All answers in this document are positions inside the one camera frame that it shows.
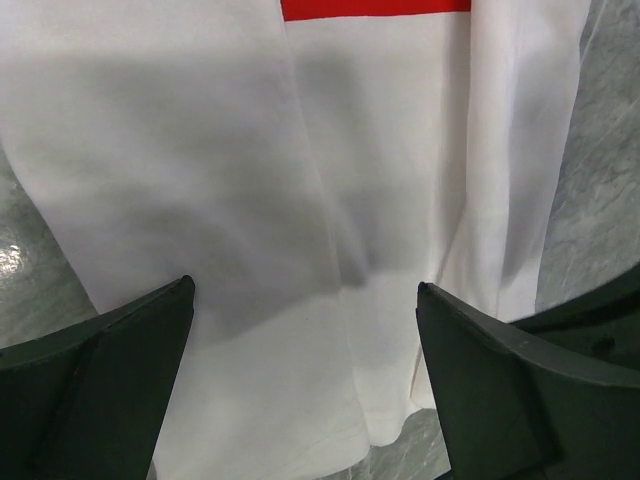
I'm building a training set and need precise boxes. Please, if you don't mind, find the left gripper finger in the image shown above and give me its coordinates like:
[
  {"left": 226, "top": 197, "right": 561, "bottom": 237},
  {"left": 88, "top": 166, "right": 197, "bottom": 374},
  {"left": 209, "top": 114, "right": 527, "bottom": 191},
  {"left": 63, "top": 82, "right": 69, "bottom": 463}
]
[{"left": 1, "top": 276, "right": 195, "bottom": 480}]

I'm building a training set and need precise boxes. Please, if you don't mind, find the white t-shirt red print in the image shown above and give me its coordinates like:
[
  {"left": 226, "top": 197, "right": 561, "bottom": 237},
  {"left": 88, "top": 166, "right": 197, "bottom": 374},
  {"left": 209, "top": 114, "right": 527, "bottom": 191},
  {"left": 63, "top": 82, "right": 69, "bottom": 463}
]
[{"left": 1, "top": 1, "right": 590, "bottom": 479}]

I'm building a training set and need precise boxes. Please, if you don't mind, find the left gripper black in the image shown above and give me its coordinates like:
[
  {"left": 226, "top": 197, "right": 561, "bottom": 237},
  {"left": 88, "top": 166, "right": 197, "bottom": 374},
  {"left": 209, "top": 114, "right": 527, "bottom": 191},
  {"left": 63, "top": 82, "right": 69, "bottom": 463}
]
[{"left": 416, "top": 265, "right": 639, "bottom": 479}]

